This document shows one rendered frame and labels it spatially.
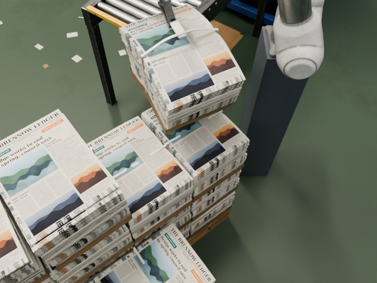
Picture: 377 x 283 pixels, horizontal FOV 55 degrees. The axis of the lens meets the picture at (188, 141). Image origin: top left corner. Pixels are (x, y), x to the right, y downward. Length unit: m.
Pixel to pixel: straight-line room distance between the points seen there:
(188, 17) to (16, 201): 0.83
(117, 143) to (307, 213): 1.31
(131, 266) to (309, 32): 1.05
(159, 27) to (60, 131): 0.49
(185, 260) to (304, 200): 1.08
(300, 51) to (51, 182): 0.87
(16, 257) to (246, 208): 1.47
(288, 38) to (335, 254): 1.39
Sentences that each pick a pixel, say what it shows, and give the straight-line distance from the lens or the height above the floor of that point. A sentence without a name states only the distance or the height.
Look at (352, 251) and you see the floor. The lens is 2.33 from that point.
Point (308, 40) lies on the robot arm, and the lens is 1.27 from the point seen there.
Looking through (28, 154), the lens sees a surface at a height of 1.07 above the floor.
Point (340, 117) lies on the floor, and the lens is 2.79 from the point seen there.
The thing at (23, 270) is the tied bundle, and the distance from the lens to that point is 1.16.
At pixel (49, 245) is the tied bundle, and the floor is 1.04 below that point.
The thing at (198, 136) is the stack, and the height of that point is 0.83.
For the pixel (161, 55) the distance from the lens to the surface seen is 1.23.
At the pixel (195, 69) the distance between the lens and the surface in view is 1.21.
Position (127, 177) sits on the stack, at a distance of 1.38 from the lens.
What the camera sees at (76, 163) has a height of 1.07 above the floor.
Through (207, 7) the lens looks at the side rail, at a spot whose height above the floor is 0.80.
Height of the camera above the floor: 2.04
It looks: 57 degrees down
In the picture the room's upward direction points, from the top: 2 degrees clockwise
